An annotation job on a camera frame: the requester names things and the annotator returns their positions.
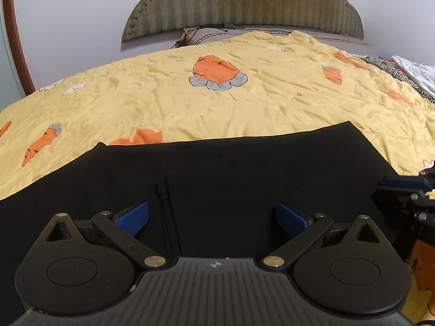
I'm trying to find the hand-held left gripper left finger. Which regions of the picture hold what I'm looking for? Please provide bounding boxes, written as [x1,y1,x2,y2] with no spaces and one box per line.
[45,202,168,273]

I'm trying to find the yellow carrot printed blanket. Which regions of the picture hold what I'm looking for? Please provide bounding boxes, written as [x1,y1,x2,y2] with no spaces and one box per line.
[0,30,435,323]

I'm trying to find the white patterned cloth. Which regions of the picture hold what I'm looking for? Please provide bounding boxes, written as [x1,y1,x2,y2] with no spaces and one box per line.
[391,55,435,86]

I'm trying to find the black cable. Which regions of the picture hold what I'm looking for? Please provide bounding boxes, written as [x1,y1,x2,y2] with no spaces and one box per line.
[204,23,246,31]

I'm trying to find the zebra striped cloth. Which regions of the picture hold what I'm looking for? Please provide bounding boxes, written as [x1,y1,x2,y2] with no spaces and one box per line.
[360,56,435,106]

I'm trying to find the black pants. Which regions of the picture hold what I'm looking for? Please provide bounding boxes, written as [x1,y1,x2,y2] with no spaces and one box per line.
[0,121,422,313]

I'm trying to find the olive padded headboard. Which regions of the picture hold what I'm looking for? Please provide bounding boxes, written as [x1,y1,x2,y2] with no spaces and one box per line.
[121,0,365,43]

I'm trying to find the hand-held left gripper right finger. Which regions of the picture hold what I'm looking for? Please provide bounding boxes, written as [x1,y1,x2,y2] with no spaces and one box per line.
[260,202,386,272]

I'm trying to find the brown wooden door frame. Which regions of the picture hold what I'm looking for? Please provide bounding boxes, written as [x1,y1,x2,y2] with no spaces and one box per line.
[2,0,36,93]

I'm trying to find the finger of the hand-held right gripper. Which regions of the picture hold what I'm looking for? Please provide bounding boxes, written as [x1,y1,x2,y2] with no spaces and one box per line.
[372,190,435,223]
[377,168,435,191]

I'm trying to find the brown striped pillow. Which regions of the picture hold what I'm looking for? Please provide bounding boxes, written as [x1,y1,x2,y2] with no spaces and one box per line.
[175,26,373,49]

